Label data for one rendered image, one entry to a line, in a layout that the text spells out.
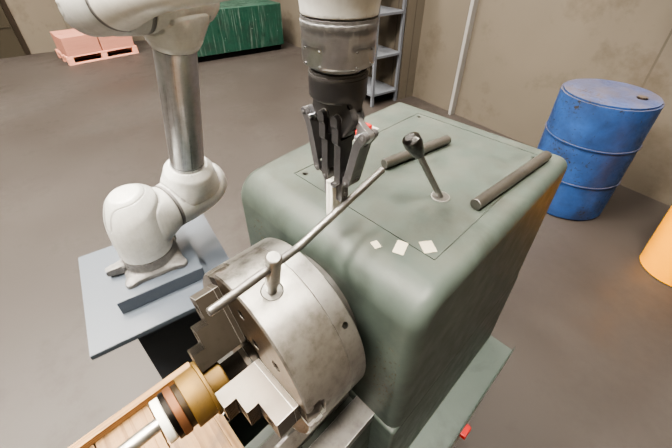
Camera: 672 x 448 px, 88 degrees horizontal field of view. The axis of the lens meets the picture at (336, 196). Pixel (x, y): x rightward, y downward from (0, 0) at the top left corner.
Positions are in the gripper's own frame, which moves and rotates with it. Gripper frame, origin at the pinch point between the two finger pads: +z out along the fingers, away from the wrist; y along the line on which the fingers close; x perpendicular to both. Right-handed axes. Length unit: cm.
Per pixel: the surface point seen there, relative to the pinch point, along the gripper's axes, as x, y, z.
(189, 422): -31.5, 2.4, 23.4
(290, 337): -16.5, 8.0, 11.9
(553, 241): 194, 15, 132
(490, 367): 45, 27, 78
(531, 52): 324, -79, 52
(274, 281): -15.0, 3.3, 5.3
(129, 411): -39, -17, 43
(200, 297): -22.2, -7.4, 12.6
